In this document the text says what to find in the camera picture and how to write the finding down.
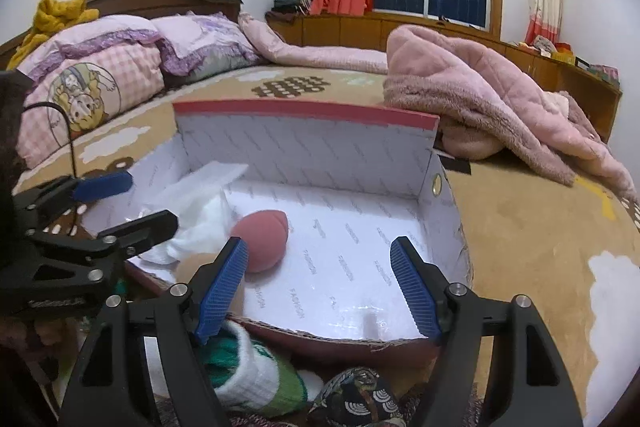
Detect green white knit sock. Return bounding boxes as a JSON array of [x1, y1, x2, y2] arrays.
[[196, 321, 309, 418]]

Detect white soft cloth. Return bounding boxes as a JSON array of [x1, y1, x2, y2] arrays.
[[140, 161, 248, 265]]

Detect pink makeup sponge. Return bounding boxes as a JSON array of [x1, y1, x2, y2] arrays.
[[231, 210, 288, 273]]

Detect black patterned pouch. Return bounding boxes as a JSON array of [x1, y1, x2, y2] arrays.
[[307, 367, 406, 427]]

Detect pink checkered cartoon pillow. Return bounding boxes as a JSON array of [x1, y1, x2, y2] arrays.
[[15, 14, 166, 170]]

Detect red cardboard box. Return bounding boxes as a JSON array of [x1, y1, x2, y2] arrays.
[[81, 100, 472, 366]]

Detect yellow knitted garment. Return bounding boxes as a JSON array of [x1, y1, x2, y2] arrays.
[[6, 0, 100, 69]]

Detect pink quilted blanket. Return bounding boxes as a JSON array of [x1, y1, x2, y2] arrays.
[[383, 25, 638, 200]]

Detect purple ruffled pillow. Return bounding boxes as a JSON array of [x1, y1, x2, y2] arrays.
[[152, 13, 264, 82]]

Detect brown wooden headboard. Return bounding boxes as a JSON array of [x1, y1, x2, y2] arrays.
[[1, 0, 242, 83]]

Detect wooden window cabinet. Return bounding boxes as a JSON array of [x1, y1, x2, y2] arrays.
[[265, 12, 622, 141]]

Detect long pink bolster quilt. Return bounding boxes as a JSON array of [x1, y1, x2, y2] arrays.
[[238, 12, 388, 75]]

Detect items on cabinet top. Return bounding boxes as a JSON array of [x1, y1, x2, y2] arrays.
[[528, 35, 620, 86]]

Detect pile of folded clothes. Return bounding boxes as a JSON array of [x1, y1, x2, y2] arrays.
[[271, 0, 312, 15]]

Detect black cable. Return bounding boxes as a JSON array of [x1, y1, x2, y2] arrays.
[[22, 100, 80, 180]]

